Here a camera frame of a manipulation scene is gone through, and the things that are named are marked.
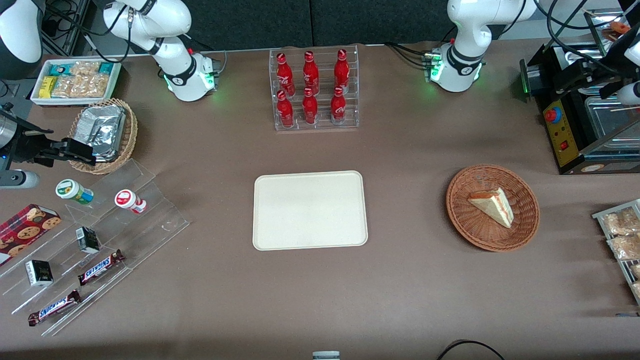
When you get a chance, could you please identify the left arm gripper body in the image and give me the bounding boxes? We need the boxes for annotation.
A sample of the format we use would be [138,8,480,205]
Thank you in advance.
[616,30,640,107]

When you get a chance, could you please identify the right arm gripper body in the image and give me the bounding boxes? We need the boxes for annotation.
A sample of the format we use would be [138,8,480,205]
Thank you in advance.
[0,107,39,189]

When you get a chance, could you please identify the triangular sandwich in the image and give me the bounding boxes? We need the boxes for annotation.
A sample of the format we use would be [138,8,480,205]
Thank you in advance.
[467,187,515,229]

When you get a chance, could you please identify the tan wicker basket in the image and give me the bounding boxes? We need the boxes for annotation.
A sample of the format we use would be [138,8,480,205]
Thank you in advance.
[67,98,139,175]

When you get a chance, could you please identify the grey metal snack tray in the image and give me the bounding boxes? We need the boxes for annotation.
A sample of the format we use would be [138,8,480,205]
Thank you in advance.
[592,198,640,306]

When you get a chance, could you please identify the round brown wicker basket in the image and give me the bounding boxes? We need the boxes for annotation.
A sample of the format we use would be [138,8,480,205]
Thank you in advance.
[445,164,541,252]

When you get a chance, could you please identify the cream plastic serving tray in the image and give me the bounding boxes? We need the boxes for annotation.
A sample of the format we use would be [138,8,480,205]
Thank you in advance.
[252,170,369,251]

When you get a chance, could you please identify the steel warmer pan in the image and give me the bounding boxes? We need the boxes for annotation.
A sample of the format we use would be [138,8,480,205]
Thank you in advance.
[564,46,608,65]
[584,95,640,147]

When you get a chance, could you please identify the silver foil wrapped packs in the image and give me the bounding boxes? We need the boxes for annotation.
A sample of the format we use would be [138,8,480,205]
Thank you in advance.
[73,104,126,162]

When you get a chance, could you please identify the green lid yogurt cup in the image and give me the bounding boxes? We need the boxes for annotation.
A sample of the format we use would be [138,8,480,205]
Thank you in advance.
[55,178,95,206]

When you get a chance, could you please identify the red plaid cookie box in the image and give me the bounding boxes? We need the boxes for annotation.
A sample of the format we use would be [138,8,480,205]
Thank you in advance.
[0,203,62,267]

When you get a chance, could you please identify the black food warmer cabinet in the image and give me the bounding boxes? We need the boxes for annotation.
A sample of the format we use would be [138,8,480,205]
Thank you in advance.
[519,7,640,176]

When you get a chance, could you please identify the clear bag of nuts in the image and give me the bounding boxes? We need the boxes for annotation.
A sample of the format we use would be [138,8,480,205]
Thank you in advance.
[51,74,110,99]
[69,60,101,77]

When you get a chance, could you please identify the white rectangular snack bin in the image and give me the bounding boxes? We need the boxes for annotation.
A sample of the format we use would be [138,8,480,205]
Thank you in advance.
[30,58,124,107]

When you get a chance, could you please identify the yellow snack packet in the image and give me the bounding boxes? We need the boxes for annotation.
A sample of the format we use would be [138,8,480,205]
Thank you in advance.
[38,75,59,99]

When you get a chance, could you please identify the red lid yogurt cup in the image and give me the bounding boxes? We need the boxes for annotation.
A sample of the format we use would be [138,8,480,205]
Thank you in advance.
[114,189,148,215]

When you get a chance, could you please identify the small black drink carton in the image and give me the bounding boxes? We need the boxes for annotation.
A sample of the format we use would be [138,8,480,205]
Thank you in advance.
[75,226,101,255]
[24,259,54,287]

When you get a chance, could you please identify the clear acrylic stepped shelf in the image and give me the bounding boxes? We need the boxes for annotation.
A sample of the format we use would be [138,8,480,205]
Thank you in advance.
[0,158,191,337]

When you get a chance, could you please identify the brown Snickers bar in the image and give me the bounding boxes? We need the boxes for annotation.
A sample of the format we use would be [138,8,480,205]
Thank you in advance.
[27,289,82,327]
[77,249,126,287]

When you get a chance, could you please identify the red cola bottle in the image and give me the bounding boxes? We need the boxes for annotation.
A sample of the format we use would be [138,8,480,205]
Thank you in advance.
[333,48,351,94]
[330,86,347,125]
[301,87,319,125]
[276,90,295,129]
[276,52,296,97]
[302,50,320,96]

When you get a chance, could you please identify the clear acrylic bottle rack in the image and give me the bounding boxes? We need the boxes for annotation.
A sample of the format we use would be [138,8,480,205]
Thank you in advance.
[268,44,360,132]

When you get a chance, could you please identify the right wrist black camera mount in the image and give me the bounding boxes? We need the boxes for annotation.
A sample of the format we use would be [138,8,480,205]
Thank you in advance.
[9,125,57,167]

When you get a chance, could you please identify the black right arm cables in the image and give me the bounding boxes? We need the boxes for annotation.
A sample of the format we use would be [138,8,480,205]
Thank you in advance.
[42,0,135,64]

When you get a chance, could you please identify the black left base cables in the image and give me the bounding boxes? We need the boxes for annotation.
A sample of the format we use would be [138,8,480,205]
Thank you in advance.
[384,42,435,69]

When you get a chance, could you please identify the black looped floor cable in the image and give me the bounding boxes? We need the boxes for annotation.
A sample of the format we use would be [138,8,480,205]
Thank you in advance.
[435,339,506,360]

